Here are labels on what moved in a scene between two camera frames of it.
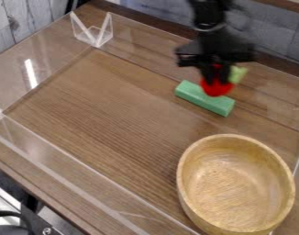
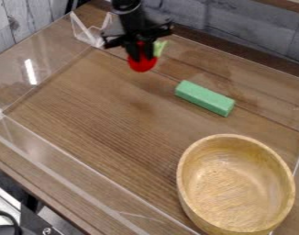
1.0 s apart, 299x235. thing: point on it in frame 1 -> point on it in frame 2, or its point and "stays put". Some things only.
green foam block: x=193 y=94 stays put
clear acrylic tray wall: x=108 y=208 stays put
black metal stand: x=33 y=224 stays put
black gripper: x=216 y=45 -> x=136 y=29
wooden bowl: x=235 y=185 stays put
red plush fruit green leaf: x=216 y=88 -> x=144 y=64
